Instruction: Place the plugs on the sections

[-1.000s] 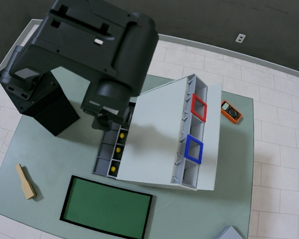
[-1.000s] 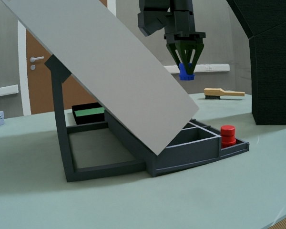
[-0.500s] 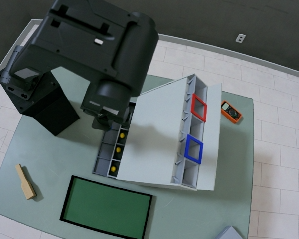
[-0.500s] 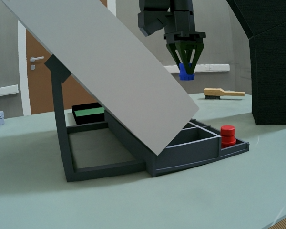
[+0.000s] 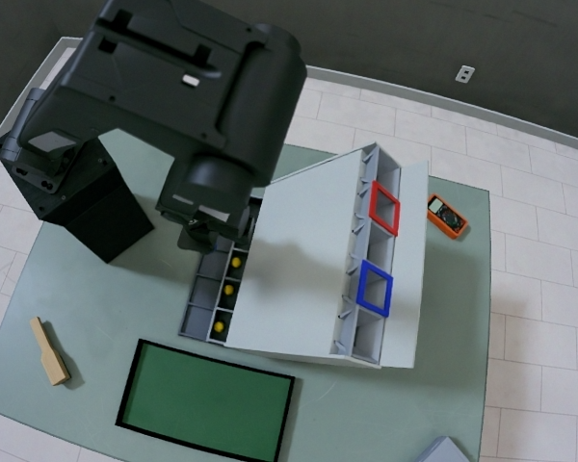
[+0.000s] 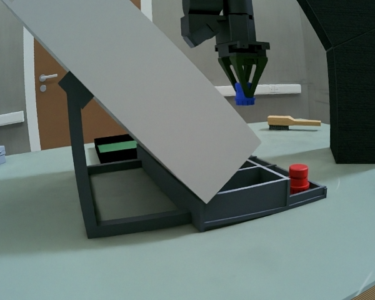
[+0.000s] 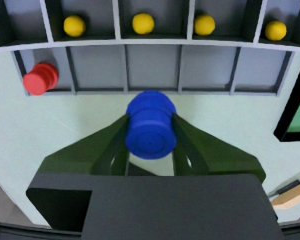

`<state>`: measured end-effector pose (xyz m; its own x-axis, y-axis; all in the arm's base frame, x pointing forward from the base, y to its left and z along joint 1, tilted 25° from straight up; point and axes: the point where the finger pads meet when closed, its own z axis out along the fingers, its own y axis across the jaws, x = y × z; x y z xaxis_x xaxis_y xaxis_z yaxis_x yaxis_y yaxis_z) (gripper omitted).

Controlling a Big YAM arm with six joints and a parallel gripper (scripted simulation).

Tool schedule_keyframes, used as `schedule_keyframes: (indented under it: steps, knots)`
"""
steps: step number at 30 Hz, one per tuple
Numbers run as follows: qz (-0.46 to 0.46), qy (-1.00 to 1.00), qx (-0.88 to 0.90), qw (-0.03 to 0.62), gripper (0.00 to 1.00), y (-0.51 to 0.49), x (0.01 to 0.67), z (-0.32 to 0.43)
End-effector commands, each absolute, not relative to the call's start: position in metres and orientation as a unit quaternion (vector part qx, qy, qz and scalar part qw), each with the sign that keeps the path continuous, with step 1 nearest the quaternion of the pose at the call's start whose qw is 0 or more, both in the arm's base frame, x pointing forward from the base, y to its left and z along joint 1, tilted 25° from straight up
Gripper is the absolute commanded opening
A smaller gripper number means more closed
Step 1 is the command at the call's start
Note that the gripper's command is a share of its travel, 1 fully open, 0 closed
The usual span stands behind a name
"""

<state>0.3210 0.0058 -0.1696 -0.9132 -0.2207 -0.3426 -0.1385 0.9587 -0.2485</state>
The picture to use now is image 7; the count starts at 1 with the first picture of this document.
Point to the yellow ball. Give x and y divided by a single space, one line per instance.
275 30
74 26
203 25
143 23

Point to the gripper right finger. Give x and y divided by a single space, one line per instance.
209 155

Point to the red plug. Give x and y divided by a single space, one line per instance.
42 77

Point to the wooden-handled wire brush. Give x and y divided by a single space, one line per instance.
288 196

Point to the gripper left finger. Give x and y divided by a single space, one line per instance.
94 153

